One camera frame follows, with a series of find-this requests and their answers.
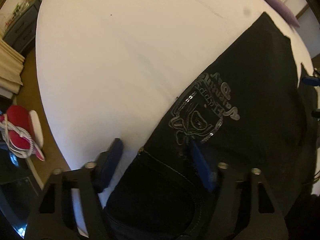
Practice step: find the white bed sheet mattress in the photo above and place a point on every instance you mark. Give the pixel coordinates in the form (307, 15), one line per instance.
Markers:
(112, 69)

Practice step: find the grey bedside table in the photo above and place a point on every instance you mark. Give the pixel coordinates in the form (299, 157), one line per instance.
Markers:
(23, 29)

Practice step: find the purple cushion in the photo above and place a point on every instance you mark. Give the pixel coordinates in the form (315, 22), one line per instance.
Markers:
(284, 12)

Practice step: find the black embroidered jeans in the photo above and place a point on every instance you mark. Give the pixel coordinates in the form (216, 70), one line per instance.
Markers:
(251, 119)

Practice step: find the red bag with rope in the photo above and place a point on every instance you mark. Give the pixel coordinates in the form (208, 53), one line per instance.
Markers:
(22, 132)

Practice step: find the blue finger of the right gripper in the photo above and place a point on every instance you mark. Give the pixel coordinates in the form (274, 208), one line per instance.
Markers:
(311, 81)

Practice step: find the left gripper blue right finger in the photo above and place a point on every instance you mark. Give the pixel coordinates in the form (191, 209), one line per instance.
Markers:
(206, 175)

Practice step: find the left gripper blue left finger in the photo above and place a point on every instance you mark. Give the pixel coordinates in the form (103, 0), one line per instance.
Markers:
(106, 164)

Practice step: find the beige curtain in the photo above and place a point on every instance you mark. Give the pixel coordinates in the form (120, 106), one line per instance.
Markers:
(11, 66)

